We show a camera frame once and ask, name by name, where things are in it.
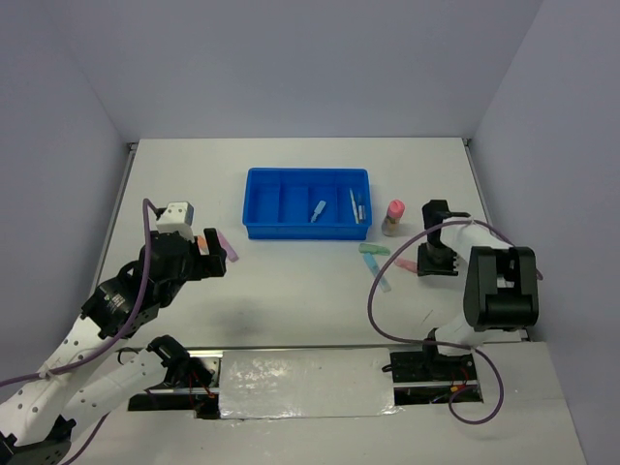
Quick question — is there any pink capped glue stick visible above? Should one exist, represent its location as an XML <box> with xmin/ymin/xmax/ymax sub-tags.
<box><xmin>382</xmin><ymin>200</ymin><xmax>406</xmax><ymax>236</ymax></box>

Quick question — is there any purple cable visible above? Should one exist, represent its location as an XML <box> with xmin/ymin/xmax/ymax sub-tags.
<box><xmin>0</xmin><ymin>197</ymin><xmax>161</xmax><ymax>465</ymax></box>
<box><xmin>367</xmin><ymin>218</ymin><xmax>544</xmax><ymax>426</ymax></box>

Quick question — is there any blue compartment tray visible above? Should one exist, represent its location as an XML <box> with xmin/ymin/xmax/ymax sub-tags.
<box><xmin>242</xmin><ymin>168</ymin><xmax>372</xmax><ymax>241</ymax></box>

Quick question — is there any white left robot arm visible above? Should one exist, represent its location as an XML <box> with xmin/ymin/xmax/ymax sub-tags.
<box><xmin>1</xmin><ymin>229</ymin><xmax>227</xmax><ymax>464</ymax></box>

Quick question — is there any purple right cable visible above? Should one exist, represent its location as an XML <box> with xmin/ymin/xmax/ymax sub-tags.
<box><xmin>367</xmin><ymin>218</ymin><xmax>544</xmax><ymax>426</ymax></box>

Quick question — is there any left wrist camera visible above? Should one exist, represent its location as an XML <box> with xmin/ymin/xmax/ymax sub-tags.
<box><xmin>156</xmin><ymin>201</ymin><xmax>194</xmax><ymax>240</ymax></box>

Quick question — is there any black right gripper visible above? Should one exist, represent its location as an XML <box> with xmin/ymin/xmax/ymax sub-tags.
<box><xmin>418</xmin><ymin>240</ymin><xmax>461</xmax><ymax>278</ymax></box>

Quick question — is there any orange highlighter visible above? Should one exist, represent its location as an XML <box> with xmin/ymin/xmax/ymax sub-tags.
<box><xmin>196</xmin><ymin>235</ymin><xmax>209</xmax><ymax>255</ymax></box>

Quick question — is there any pink highlighter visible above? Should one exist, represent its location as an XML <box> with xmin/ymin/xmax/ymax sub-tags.
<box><xmin>394</xmin><ymin>258</ymin><xmax>418</xmax><ymax>273</ymax></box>

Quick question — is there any green highlighter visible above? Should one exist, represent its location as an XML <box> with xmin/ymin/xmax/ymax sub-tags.
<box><xmin>358</xmin><ymin>243</ymin><xmax>391</xmax><ymax>256</ymax></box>

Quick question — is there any purple highlighter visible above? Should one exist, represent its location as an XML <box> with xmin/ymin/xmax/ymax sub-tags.
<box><xmin>217</xmin><ymin>231</ymin><xmax>239</xmax><ymax>263</ymax></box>

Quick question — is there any light blue highlighter right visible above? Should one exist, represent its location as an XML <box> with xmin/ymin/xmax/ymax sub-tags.
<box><xmin>362</xmin><ymin>253</ymin><xmax>391</xmax><ymax>293</ymax></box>

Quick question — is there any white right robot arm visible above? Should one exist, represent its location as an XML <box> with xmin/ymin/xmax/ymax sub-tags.
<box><xmin>417</xmin><ymin>200</ymin><xmax>539</xmax><ymax>379</ymax></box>

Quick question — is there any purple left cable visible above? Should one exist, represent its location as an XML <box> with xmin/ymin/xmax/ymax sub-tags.
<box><xmin>0</xmin><ymin>197</ymin><xmax>161</xmax><ymax>465</ymax></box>

